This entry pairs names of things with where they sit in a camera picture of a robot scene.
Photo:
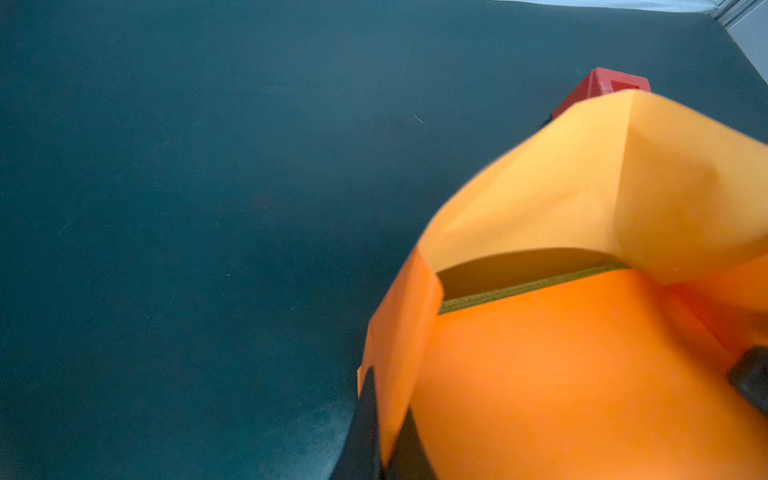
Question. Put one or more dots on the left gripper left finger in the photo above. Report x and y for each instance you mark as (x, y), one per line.
(360, 458)

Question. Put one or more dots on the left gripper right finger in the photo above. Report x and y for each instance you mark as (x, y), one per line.
(409, 460)

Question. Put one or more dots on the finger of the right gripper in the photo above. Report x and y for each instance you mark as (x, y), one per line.
(749, 377)

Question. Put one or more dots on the orange wrapping paper sheet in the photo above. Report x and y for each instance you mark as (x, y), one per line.
(574, 310)

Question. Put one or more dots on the green table mat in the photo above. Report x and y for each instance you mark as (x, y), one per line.
(203, 202)

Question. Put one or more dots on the red tape dispenser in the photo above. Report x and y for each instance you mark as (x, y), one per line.
(601, 82)

